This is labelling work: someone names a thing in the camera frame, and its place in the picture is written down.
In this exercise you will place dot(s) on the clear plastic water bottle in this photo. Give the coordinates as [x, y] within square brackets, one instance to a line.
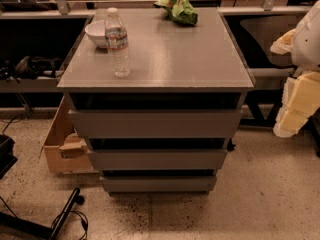
[117, 43]

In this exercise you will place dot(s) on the grey bottom drawer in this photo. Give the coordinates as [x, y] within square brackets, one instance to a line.
[158, 184]

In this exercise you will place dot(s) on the black chair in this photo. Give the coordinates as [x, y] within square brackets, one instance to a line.
[264, 31]

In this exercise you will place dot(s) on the white ceramic bowl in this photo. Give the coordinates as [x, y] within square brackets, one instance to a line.
[96, 33]

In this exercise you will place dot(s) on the grey top drawer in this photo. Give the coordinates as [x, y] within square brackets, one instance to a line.
[133, 124]

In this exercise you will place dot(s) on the cardboard box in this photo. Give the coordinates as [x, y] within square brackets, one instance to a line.
[64, 150]

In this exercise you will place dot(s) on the grey drawer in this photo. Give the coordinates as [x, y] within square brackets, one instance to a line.
[158, 184]
[133, 124]
[157, 159]

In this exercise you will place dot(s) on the grey drawer cabinet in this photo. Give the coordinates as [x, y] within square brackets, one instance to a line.
[172, 69]

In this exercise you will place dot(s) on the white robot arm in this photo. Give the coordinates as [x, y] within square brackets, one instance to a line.
[303, 43]

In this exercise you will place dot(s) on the grey middle drawer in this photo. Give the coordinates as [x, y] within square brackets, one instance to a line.
[157, 159]

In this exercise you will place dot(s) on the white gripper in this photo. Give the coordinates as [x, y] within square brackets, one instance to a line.
[307, 44]

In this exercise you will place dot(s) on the black box at left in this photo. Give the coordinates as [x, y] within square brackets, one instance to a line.
[7, 159]

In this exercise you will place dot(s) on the green chip bag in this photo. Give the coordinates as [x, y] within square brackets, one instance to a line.
[179, 11]

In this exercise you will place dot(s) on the black headphones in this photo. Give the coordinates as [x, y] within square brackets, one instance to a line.
[30, 67]

